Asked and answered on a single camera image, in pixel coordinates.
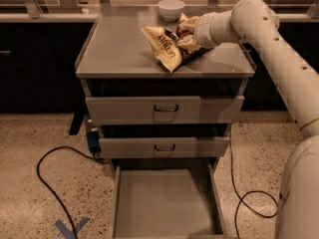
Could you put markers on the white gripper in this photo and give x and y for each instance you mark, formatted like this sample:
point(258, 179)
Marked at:
point(203, 30)

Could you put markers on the brown chip bag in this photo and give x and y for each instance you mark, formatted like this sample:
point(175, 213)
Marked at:
point(163, 42)

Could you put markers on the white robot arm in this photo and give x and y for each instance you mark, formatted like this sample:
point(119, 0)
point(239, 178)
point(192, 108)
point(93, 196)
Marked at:
point(253, 22)

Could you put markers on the grey top drawer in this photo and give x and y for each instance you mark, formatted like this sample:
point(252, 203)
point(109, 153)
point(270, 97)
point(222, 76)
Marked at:
point(155, 101)

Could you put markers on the grey drawer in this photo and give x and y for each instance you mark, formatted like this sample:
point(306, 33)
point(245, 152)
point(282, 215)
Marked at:
point(155, 101)
point(173, 203)
point(164, 140)

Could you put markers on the grey drawer cabinet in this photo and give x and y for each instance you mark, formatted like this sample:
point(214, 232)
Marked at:
point(117, 49)

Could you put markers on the grey middle drawer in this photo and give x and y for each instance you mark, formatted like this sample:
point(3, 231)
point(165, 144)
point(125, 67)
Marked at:
point(164, 140)

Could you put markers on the dark back counter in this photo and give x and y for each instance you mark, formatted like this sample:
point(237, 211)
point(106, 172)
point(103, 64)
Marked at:
point(37, 66)

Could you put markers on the grey bottom drawer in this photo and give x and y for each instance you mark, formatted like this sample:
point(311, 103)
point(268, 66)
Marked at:
point(173, 203)

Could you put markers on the white bowl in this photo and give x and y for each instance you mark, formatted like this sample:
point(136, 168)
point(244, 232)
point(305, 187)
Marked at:
point(170, 10)

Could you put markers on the blue power box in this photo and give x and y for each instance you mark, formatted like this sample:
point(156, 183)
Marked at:
point(93, 141)

